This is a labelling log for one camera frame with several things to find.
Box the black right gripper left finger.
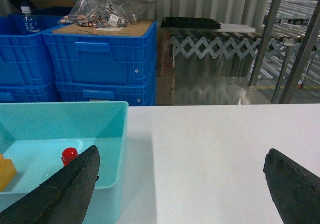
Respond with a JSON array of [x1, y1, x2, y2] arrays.
[[0, 145, 101, 224]]

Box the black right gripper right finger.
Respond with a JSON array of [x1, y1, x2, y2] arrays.
[[263, 148, 320, 224]]

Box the red toy block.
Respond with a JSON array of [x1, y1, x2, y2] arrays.
[[61, 147, 79, 166]]

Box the yellow toy block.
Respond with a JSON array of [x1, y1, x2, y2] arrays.
[[0, 154, 17, 192]]

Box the light blue plastic tray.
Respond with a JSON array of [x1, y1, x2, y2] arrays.
[[0, 101, 129, 224]]

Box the lower left blue crate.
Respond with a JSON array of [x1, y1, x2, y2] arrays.
[[0, 83, 61, 103]]

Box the lower blue stacked crate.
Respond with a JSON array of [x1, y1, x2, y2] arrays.
[[55, 81, 156, 106]]

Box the blue crate with cardboard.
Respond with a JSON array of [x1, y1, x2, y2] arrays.
[[43, 19, 157, 86]]

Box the expandable roller conveyor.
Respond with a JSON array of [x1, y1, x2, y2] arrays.
[[169, 0, 320, 102]]

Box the clear water bottle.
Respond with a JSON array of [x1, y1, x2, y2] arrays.
[[20, 6, 41, 35]]

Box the white board on conveyor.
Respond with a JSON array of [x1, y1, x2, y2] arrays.
[[215, 23, 256, 33]]

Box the plastic bag of parts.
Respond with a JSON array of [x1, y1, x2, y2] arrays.
[[58, 0, 148, 28]]

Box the black plastic tray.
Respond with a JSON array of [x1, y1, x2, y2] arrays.
[[161, 17, 221, 29]]

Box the steel table leg frame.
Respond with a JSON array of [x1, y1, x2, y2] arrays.
[[248, 0, 320, 104]]

